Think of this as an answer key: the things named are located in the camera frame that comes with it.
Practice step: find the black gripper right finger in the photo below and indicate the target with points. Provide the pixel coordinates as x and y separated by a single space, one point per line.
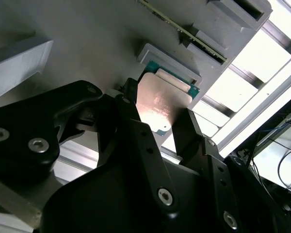
189 140

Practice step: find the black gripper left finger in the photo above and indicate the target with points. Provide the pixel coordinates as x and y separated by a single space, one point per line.
26 121

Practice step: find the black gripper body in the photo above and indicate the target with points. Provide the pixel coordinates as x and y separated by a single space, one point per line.
99 206

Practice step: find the silver CPU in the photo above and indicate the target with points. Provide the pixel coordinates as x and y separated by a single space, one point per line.
157 104

